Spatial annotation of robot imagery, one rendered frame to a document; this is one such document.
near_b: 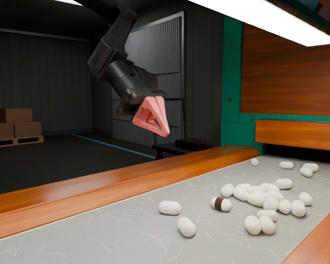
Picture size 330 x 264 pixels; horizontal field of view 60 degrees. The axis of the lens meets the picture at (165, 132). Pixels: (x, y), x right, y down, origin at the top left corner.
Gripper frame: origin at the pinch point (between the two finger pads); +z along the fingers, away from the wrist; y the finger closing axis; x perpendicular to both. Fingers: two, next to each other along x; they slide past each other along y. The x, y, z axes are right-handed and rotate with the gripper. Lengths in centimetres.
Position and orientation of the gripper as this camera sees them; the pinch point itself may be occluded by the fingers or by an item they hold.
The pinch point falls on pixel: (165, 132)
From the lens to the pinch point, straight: 54.2
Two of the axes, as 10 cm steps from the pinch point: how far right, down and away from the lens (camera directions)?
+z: 5.6, 7.0, -4.5
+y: 7.0, -0.9, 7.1
